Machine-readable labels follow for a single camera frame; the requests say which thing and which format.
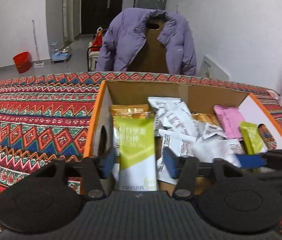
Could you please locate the purple puffer jacket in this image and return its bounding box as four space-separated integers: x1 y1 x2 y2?
96 8 197 76

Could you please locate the green white protein bar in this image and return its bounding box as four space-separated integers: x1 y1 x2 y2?
114 116 158 191

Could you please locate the patterned red tablecloth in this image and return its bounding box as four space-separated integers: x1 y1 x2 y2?
0 71 282 240

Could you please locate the red cardboard snack box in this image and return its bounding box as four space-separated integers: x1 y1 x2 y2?
80 80 282 197

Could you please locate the red bag on floor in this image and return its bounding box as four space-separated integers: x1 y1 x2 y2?
90 27 104 52

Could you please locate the orange white snack packet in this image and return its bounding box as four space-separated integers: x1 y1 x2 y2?
110 104 149 118

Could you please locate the white mop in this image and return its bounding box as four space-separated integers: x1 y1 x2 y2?
32 20 44 68

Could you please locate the green packet in box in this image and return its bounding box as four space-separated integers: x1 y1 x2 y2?
239 121 264 155

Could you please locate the white printed snack packet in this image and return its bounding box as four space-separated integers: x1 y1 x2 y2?
148 96 200 138

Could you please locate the red plastic bucket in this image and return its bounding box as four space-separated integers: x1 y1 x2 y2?
13 51 32 74

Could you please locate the dark entrance door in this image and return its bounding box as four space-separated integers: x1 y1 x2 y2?
81 0 123 35

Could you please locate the pink snack packet in box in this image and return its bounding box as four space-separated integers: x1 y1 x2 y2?
213 105 245 140

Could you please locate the brown wooden chair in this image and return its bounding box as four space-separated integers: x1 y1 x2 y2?
127 17 169 74

